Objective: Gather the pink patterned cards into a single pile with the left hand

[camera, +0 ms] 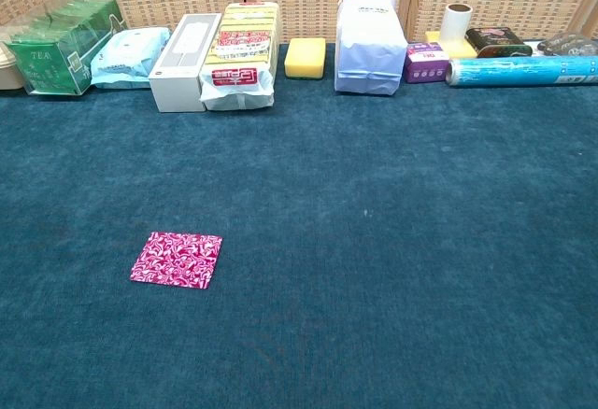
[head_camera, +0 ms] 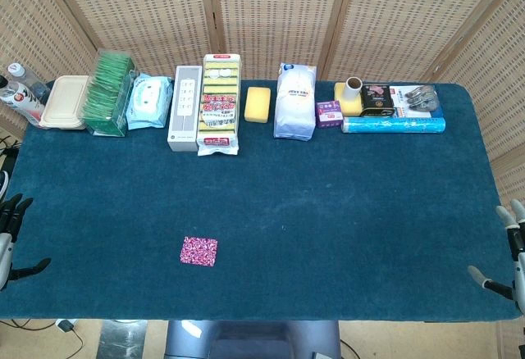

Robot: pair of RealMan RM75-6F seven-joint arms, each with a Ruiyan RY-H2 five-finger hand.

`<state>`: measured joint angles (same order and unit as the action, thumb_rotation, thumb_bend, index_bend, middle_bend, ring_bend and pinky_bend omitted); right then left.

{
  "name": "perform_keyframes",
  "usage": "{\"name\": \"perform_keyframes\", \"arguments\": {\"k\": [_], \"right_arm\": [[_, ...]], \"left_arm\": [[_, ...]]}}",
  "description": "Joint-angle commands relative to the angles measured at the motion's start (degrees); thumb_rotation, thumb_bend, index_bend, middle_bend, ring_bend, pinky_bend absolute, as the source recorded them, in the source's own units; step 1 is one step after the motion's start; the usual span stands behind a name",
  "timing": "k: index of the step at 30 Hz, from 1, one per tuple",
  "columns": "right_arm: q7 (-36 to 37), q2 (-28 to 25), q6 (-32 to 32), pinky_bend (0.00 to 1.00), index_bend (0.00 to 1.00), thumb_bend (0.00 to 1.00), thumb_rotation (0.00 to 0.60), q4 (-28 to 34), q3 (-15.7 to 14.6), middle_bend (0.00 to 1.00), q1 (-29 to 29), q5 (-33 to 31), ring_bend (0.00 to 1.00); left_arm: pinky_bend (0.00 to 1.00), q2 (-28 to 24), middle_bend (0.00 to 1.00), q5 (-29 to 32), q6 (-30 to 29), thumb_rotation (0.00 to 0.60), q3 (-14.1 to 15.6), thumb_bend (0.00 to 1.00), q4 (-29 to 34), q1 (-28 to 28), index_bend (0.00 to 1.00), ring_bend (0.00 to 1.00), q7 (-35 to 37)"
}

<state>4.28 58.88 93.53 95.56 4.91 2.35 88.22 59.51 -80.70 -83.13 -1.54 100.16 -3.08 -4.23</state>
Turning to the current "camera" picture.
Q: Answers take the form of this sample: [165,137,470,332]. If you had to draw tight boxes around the clear box green tea bags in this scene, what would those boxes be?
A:
[3,0,128,97]

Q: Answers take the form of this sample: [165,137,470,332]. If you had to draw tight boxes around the white power strip box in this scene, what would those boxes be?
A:
[148,12,223,114]

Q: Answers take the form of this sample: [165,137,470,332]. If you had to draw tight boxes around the light blue wet wipes pack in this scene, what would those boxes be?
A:
[90,26,172,90]

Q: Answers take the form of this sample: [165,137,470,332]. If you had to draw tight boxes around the black tin can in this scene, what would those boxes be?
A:
[465,26,534,59]

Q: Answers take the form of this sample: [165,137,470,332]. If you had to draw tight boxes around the dark blue felt table cover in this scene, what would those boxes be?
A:
[0,42,598,409]

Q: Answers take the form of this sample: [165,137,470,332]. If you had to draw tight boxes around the white paper bag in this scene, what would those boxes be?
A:
[334,0,408,97]

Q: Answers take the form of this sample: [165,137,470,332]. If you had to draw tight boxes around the yellow sponge multipack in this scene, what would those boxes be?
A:
[198,1,281,112]

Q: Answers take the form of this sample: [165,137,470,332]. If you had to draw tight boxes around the pink patterned square packet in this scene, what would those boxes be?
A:
[129,231,223,291]

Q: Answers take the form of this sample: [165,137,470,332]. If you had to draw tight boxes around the beige lidded food container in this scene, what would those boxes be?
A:
[0,25,27,92]

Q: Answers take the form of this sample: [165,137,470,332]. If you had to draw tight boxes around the blue cling film roll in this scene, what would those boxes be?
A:
[444,55,598,89]

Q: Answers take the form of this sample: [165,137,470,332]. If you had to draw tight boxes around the white roll with cardboard core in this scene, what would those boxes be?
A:
[440,3,474,47]

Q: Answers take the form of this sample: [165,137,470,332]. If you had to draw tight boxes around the small purple box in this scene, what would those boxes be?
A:
[404,41,450,84]

